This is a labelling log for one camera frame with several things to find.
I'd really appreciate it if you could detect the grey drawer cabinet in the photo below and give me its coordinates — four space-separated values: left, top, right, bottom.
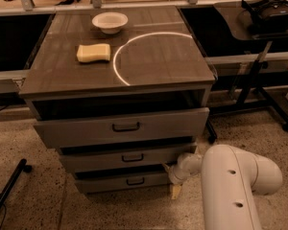
18 5 217 195

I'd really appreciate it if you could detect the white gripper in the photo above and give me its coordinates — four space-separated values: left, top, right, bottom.
162 163 186 199

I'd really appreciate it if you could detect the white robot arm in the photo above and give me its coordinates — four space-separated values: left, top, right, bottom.
164 145 283 230

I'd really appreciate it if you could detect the white bowl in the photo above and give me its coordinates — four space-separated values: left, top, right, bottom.
92 12 129 35

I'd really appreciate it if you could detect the black side table stand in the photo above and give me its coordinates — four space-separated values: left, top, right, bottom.
211 2 288 131

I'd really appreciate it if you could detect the grey drawer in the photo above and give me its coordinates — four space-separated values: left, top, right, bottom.
35 107 209 148
60 143 196 173
75 165 171 195

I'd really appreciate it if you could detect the black stand leg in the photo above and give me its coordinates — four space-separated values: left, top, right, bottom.
0 159 32 210

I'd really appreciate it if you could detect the yellow sponge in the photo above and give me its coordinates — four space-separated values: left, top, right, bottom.
77 43 110 63

